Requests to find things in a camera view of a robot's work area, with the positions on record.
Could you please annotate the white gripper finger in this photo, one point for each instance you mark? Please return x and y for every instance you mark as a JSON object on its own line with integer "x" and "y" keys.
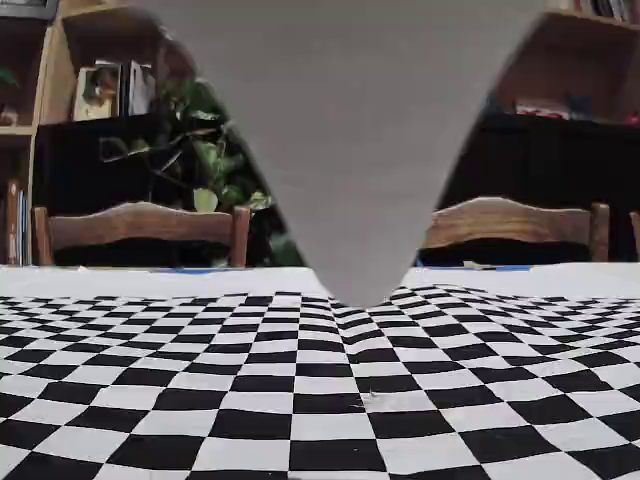
{"x": 350, "y": 150}

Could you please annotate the green leafy houseplant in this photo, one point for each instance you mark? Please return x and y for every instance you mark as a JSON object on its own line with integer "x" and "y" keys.
{"x": 210, "y": 150}

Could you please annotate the brown wooden chair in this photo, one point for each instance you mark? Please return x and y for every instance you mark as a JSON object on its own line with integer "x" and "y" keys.
{"x": 510, "y": 220}
{"x": 636, "y": 235}
{"x": 140, "y": 220}

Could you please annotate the red white flat book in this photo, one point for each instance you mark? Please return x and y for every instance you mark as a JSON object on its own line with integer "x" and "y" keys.
{"x": 540, "y": 110}

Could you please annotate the white upright book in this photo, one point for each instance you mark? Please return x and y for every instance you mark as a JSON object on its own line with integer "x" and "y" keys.
{"x": 140, "y": 87}

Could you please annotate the dark wooden cabinet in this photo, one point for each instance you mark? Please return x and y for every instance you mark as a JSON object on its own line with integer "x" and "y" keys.
{"x": 75, "y": 165}

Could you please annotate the light wooden bookshelf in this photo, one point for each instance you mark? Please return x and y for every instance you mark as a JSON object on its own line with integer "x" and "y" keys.
{"x": 47, "y": 75}

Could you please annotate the black white checkerboard paper mat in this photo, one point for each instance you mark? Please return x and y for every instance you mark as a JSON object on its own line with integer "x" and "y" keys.
{"x": 150, "y": 400}

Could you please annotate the row of thin upright books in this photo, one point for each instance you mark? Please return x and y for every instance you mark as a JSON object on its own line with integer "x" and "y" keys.
{"x": 17, "y": 225}

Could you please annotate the small bonsai tree model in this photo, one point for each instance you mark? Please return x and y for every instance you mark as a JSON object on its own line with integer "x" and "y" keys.
{"x": 7, "y": 95}

